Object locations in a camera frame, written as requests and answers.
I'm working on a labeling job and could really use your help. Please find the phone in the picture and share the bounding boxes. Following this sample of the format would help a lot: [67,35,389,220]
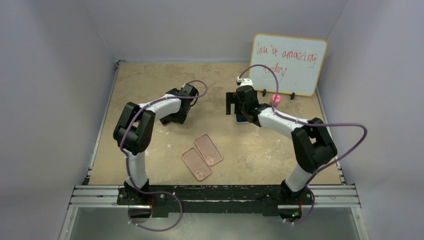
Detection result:
[234,113,249,125]
[160,120,173,127]

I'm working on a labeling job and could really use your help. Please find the pink phone case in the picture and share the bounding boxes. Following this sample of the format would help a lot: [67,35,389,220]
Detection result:
[194,133,224,167]
[181,147,212,181]

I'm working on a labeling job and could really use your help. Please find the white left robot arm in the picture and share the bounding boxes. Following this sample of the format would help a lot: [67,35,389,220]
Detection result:
[113,81,204,205]

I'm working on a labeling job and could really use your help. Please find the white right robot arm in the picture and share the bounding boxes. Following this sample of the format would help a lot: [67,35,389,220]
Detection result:
[225,85,338,204]

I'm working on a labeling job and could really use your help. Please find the pink capped bottle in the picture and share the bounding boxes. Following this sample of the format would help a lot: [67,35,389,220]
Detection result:
[269,94,282,108]

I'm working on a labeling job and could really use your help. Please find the yellow framed whiteboard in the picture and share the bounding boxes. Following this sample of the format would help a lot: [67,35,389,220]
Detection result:
[248,33,328,97]

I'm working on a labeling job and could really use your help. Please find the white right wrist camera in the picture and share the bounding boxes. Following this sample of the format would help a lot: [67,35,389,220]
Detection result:
[236,76,253,87]

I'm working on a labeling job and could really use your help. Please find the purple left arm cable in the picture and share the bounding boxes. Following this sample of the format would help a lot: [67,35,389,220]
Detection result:
[118,79,209,196]

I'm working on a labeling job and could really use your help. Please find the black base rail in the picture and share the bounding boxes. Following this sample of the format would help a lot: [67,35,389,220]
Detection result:
[67,184,361,220]

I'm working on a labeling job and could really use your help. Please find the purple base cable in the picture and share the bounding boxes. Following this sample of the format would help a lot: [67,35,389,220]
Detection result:
[127,192,184,234]

